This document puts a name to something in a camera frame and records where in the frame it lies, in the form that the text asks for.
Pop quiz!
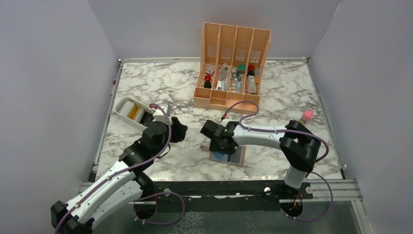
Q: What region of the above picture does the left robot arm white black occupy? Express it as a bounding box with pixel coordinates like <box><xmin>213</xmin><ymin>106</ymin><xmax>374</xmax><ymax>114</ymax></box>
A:
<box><xmin>51</xmin><ymin>117</ymin><xmax>188</xmax><ymax>234</ymax></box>

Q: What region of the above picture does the red black stamp left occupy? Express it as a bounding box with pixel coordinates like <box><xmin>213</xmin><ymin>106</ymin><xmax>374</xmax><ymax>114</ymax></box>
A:
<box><xmin>204</xmin><ymin>75</ymin><xmax>212</xmax><ymax>89</ymax></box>

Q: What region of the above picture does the white plastic tray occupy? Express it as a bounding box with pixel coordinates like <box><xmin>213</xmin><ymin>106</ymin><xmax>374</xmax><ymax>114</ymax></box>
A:
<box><xmin>113</xmin><ymin>97</ymin><xmax>155</xmax><ymax>132</ymax></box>

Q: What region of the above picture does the green cap bottle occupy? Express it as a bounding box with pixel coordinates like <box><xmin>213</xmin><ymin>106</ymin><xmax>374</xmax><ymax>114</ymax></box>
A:
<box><xmin>237</xmin><ymin>64</ymin><xmax>245</xmax><ymax>74</ymax></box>

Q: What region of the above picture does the red black stamp right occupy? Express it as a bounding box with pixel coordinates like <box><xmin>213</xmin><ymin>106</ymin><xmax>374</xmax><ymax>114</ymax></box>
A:
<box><xmin>247</xmin><ymin>64</ymin><xmax>255</xmax><ymax>77</ymax></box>

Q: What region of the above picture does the peach desk organizer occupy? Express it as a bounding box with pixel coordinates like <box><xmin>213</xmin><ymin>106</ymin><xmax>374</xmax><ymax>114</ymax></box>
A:
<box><xmin>193</xmin><ymin>22</ymin><xmax>271</xmax><ymax>114</ymax></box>

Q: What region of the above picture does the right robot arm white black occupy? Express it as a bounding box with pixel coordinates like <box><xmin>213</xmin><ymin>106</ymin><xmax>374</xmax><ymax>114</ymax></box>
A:
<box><xmin>200</xmin><ymin>120</ymin><xmax>323</xmax><ymax>198</ymax></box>

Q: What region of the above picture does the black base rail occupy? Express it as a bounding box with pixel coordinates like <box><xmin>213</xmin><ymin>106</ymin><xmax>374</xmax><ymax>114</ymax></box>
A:
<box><xmin>133</xmin><ymin>180</ymin><xmax>313</xmax><ymax>214</ymax></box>

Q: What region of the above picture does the pink cap small bottle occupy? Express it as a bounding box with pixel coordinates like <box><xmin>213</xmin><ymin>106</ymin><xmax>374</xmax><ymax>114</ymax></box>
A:
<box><xmin>299</xmin><ymin>110</ymin><xmax>314</xmax><ymax>125</ymax></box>

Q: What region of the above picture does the red black stamp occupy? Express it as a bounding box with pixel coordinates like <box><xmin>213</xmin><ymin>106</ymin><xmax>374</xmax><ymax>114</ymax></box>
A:
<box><xmin>247</xmin><ymin>64</ymin><xmax>255</xmax><ymax>77</ymax></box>
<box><xmin>204</xmin><ymin>75</ymin><xmax>212</xmax><ymax>89</ymax></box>

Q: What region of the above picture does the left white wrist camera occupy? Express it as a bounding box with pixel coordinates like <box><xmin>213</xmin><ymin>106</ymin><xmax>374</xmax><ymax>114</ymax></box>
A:
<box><xmin>152</xmin><ymin>104</ymin><xmax>172</xmax><ymax>123</ymax></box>

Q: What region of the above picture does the stack of cards in tray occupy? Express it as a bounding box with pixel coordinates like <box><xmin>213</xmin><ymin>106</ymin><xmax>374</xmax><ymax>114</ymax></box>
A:
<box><xmin>118</xmin><ymin>100</ymin><xmax>155</xmax><ymax>128</ymax></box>

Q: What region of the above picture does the brown leather card holder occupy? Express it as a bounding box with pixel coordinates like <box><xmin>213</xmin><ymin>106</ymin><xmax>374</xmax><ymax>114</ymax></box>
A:
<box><xmin>199</xmin><ymin>145</ymin><xmax>246</xmax><ymax>167</ymax></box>

